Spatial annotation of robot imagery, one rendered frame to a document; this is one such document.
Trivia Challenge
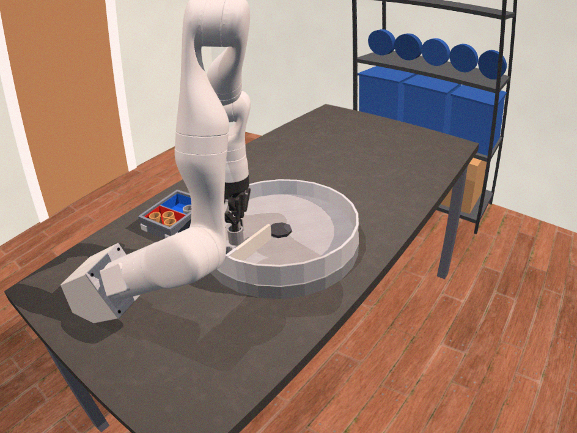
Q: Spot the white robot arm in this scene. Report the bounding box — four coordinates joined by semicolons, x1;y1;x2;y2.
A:
100;0;251;300

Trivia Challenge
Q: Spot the white round turntable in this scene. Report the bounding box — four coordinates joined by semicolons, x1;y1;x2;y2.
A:
211;180;359;299

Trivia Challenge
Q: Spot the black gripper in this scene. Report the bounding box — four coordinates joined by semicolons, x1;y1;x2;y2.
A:
224;175;251;232

